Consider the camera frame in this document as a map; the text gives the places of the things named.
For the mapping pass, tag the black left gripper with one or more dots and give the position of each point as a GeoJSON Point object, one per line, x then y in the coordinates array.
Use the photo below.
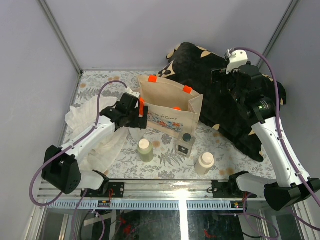
{"type": "Point", "coordinates": [141, 122]}

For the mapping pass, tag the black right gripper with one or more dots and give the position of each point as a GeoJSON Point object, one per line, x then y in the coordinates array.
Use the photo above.
{"type": "Point", "coordinates": [220, 75]}

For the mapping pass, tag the green bottle with cream cap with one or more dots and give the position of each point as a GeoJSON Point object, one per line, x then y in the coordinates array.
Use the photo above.
{"type": "Point", "coordinates": [145, 150]}

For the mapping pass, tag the beige canvas tote bag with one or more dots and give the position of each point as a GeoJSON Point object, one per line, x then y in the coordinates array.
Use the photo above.
{"type": "Point", "coordinates": [173, 108]}

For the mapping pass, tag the clear bottle with black cap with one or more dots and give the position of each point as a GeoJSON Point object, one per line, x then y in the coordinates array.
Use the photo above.
{"type": "Point", "coordinates": [185, 143]}

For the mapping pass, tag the beige bottle with beige cap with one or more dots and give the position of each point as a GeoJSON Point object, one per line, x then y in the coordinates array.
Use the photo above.
{"type": "Point", "coordinates": [204, 163]}

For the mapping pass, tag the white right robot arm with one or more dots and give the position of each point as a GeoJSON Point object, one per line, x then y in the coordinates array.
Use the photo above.
{"type": "Point", "coordinates": [255, 96]}

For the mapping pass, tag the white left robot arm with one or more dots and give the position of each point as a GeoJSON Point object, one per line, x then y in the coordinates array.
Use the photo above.
{"type": "Point", "coordinates": [62, 163]}

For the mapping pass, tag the floral patterned table mat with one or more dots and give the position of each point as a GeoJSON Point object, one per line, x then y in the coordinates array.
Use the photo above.
{"type": "Point", "coordinates": [167, 164]}

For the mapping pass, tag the white crumpled cloth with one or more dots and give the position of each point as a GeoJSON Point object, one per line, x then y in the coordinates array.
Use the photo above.
{"type": "Point", "coordinates": [107, 149]}

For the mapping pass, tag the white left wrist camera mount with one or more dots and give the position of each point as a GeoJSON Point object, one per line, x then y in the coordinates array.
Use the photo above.
{"type": "Point", "coordinates": [129, 91]}

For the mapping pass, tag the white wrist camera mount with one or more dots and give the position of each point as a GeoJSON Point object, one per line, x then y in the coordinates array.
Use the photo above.
{"type": "Point", "coordinates": [129, 91]}
{"type": "Point", "coordinates": [236, 59]}

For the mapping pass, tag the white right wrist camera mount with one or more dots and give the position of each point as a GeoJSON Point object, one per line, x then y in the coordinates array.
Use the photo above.
{"type": "Point", "coordinates": [236, 59]}

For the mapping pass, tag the aluminium mounting rail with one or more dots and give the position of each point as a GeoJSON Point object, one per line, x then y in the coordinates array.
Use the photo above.
{"type": "Point", "coordinates": [143, 189]}

